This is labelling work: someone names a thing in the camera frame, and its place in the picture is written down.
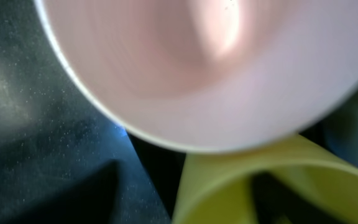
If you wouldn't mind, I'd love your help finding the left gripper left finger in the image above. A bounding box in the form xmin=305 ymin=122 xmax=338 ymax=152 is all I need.
xmin=7 ymin=158 xmax=121 ymax=224

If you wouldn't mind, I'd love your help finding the pink cup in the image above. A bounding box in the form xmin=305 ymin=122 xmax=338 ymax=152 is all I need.
xmin=33 ymin=0 xmax=358 ymax=155

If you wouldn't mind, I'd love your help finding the yellow cup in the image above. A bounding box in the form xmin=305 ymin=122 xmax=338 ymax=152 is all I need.
xmin=171 ymin=133 xmax=358 ymax=224

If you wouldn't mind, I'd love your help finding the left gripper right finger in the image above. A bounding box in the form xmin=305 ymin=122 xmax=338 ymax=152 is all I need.
xmin=252 ymin=172 xmax=344 ymax=224

